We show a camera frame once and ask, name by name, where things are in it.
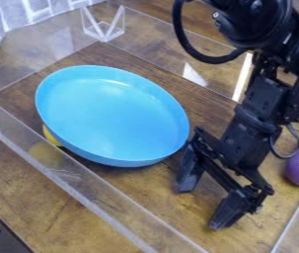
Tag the blue plastic plate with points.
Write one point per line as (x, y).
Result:
(112, 116)

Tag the white patterned curtain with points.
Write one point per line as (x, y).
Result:
(21, 13)

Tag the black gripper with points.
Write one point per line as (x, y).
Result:
(232, 159)

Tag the yellow toy lemon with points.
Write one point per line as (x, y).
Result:
(50, 137)

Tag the clear acrylic front wall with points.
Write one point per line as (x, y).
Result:
(149, 232)

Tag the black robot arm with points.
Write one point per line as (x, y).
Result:
(265, 27)

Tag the clear acrylic back wall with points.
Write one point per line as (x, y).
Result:
(146, 37)

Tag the clear acrylic wall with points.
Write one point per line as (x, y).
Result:
(149, 232)
(146, 37)

